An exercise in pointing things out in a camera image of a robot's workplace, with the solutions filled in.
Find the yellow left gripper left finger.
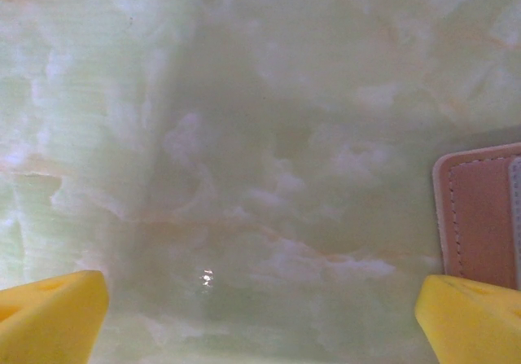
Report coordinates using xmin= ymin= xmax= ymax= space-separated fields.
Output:
xmin=0 ymin=270 xmax=110 ymax=364

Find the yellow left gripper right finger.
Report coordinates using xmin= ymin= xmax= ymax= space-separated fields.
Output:
xmin=414 ymin=274 xmax=521 ymax=364

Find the brown leather card holder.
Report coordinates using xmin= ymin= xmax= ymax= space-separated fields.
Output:
xmin=431 ymin=143 xmax=521 ymax=291

